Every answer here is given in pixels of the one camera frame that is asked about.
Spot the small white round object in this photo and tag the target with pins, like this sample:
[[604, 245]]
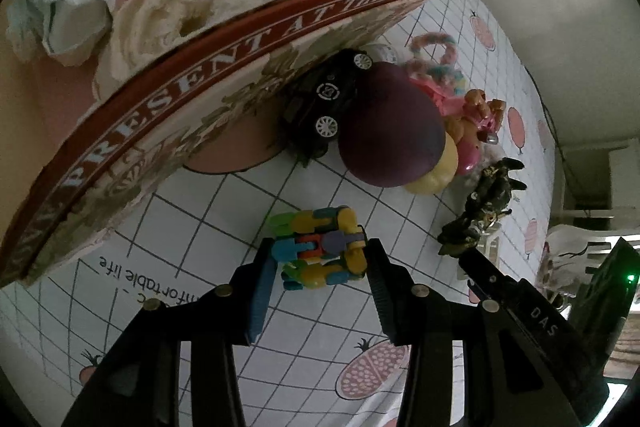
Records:
[[382, 53]]

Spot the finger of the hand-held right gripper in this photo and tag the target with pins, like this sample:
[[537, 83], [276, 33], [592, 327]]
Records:
[[492, 277]]

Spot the pink round toy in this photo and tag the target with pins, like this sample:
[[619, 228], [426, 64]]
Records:
[[467, 152]]

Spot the black toy car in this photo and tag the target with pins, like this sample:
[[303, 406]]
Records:
[[320, 107]]

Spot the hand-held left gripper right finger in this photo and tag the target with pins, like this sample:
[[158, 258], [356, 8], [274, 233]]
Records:
[[382, 297]]

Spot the white crumpled object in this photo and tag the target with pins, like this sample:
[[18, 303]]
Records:
[[570, 244]]

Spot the brown toy figure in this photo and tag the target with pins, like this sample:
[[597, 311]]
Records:
[[480, 109]]

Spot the purple mushroom toy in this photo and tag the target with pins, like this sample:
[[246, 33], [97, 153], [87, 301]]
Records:
[[390, 127]]

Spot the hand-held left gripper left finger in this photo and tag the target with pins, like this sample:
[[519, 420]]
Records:
[[262, 292]]

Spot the dark green dinosaur toy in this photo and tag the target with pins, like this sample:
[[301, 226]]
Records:
[[487, 197]]

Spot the printed cardboard box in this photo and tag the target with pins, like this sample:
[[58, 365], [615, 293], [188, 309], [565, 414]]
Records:
[[165, 97]]

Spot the colourful block toy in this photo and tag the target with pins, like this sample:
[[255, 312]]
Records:
[[310, 247]]

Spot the crumpled white paper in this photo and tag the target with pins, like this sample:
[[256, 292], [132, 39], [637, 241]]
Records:
[[75, 22]]

